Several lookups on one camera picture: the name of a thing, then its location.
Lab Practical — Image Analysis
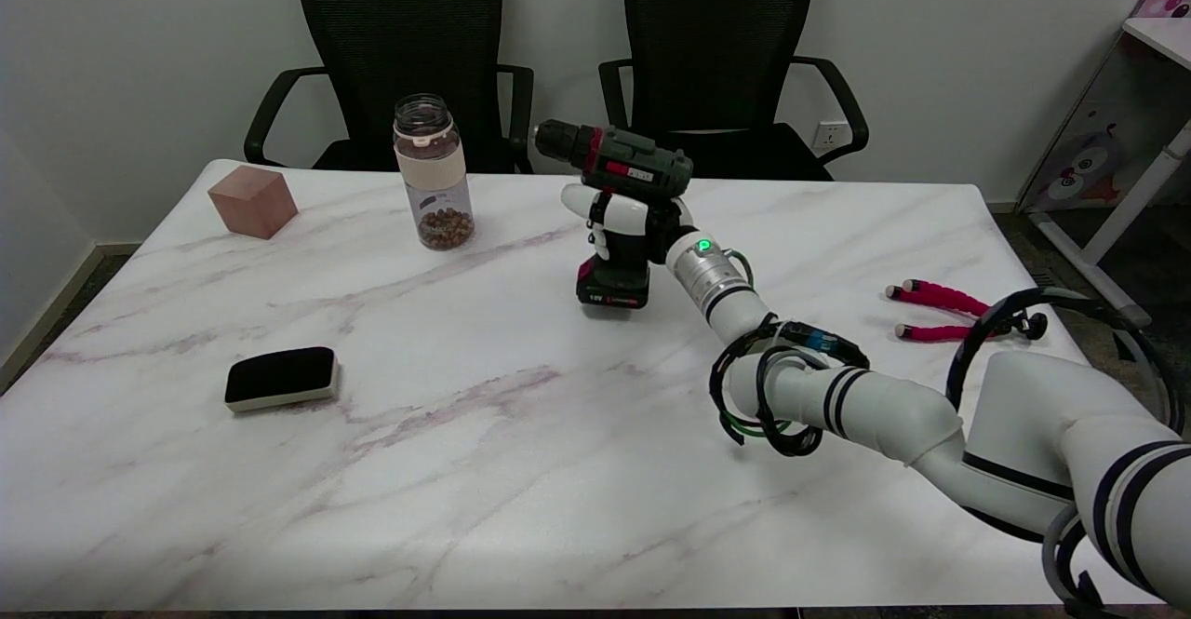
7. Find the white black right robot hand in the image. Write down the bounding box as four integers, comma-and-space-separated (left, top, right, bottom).
560, 182, 697, 264

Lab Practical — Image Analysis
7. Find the black red cordless drill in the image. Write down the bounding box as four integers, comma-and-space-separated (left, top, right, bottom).
533, 118, 695, 310

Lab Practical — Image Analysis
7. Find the black mesh office chair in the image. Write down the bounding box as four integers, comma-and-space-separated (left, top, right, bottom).
598, 0, 870, 182
244, 0, 536, 175

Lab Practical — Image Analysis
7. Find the clear jar with nuts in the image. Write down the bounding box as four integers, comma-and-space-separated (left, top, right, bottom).
393, 93, 476, 252

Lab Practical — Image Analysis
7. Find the red flexible mini tripod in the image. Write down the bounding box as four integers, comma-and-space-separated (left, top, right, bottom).
885, 278, 1049, 343

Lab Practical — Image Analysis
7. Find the pink wooden cube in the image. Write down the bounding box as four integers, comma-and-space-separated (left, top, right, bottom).
207, 165, 300, 241

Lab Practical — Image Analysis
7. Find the black whiteboard eraser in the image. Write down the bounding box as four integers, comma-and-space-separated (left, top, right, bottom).
224, 346, 340, 414

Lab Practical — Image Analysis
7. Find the white desk with cartoon panel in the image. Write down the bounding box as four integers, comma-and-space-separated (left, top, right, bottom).
1019, 0, 1191, 322

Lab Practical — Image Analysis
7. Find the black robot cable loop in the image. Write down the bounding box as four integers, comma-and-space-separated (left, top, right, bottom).
709, 249, 1184, 619

